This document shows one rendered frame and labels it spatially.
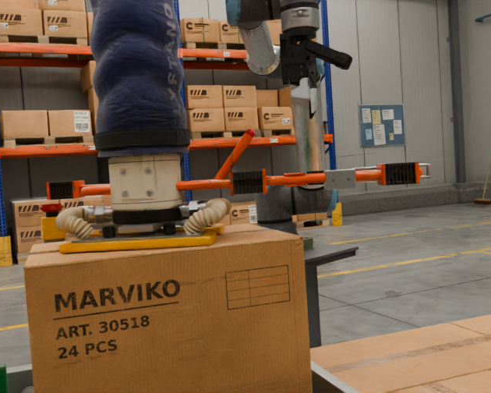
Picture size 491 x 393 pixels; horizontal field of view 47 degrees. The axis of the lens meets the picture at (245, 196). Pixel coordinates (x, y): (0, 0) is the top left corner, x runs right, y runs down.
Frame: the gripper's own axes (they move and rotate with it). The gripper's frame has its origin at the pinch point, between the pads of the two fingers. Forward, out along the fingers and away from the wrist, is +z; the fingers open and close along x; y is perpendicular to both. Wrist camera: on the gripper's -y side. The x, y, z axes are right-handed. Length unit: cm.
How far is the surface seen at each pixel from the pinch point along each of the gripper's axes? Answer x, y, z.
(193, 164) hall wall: -883, 187, -3
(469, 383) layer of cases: -6, -34, 68
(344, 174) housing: 3.4, -5.7, 13.9
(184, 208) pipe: 2.8, 32.4, 19.7
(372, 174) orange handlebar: 3.2, -12.2, 14.4
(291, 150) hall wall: -986, 9, -20
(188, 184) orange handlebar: 4.1, 30.8, 13.9
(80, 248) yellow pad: 16, 53, 26
